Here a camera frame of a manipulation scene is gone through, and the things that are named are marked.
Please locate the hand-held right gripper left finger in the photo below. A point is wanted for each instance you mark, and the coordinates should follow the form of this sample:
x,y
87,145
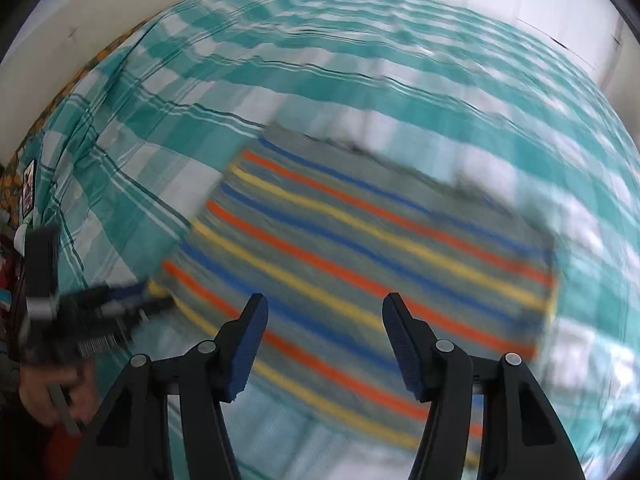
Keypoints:
x,y
250,345

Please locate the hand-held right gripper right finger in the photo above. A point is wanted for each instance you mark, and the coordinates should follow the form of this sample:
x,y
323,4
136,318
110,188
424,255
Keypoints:
x,y
402,345

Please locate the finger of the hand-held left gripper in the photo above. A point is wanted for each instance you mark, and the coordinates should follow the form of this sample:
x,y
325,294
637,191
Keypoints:
x,y
150,309
120,294

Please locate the multicolour striped shirt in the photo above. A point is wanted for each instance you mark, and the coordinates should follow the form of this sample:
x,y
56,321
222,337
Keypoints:
x,y
350,240

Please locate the person's left hand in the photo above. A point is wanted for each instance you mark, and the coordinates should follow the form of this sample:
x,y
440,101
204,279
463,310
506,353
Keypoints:
x,y
35,392

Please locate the white mattress label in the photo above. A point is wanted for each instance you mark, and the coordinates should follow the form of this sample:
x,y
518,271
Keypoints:
x,y
29,190

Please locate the teal checkered bedsheet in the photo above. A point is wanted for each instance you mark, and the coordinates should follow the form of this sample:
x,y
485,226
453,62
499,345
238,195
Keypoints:
x,y
350,60

